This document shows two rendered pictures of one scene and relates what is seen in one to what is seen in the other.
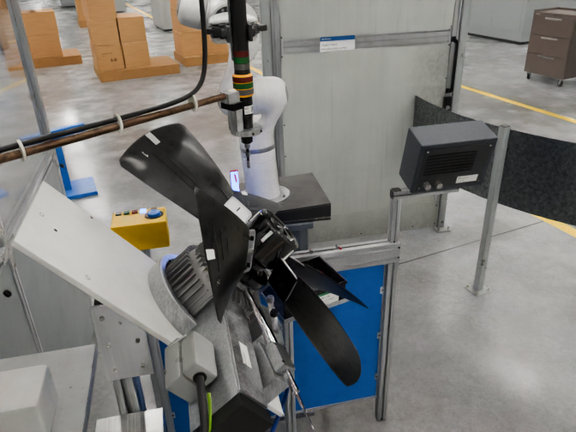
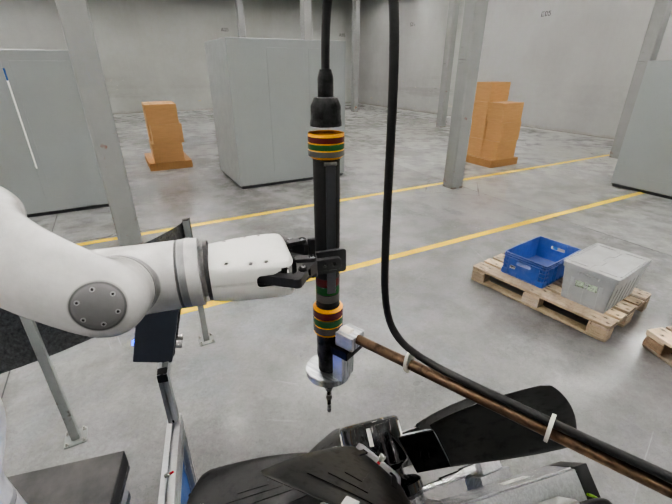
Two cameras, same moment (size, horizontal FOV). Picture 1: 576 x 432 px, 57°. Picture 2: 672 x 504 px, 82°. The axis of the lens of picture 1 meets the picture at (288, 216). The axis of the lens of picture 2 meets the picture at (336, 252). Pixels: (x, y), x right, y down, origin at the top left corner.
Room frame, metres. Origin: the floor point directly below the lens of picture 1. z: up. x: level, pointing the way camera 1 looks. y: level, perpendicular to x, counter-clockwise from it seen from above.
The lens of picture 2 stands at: (1.14, 0.56, 1.86)
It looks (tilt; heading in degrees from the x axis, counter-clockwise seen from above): 25 degrees down; 265
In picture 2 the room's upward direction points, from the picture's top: straight up
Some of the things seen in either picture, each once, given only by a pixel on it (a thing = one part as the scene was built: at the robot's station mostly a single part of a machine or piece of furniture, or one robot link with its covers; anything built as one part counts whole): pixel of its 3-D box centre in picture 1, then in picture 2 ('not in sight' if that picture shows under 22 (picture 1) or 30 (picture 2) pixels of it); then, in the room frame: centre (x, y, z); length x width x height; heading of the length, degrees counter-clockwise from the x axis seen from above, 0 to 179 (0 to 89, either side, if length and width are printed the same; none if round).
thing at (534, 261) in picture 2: not in sight; (540, 260); (-1.00, -2.45, 0.25); 0.60 x 0.41 x 0.22; 31
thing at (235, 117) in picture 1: (241, 111); (333, 349); (1.11, 0.09, 1.47); 0.09 x 0.07 x 0.10; 137
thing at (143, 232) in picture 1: (141, 231); not in sight; (1.41, 0.45, 1.02); 0.16 x 0.10 x 0.11; 102
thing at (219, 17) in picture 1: (231, 26); (245, 265); (1.22, 0.11, 1.63); 0.11 x 0.10 x 0.07; 12
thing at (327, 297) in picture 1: (303, 286); not in sight; (1.34, -0.04, 0.85); 0.22 x 0.17 x 0.07; 117
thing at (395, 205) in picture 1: (394, 215); (168, 395); (1.57, -0.36, 0.96); 0.03 x 0.03 x 0.20; 12
